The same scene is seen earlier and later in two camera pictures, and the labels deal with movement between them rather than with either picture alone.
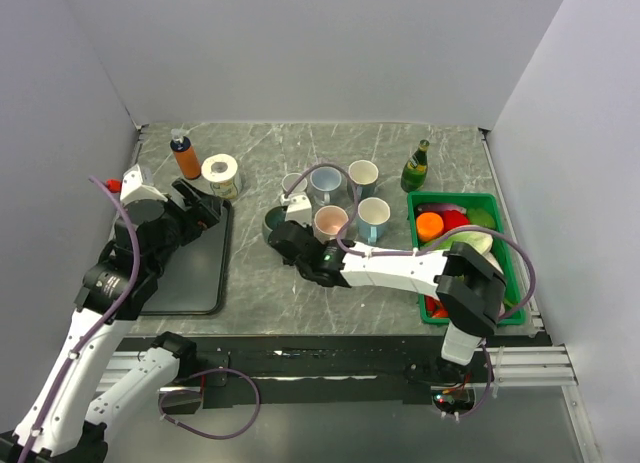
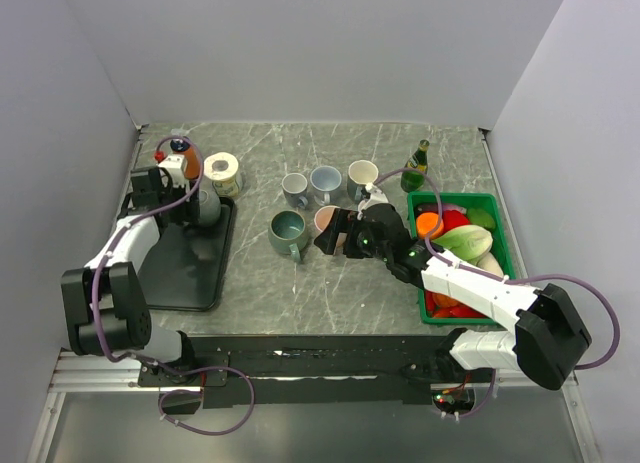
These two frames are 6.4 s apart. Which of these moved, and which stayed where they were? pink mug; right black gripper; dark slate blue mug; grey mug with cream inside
Moved: right black gripper
Stayed: grey mug with cream inside; dark slate blue mug; pink mug
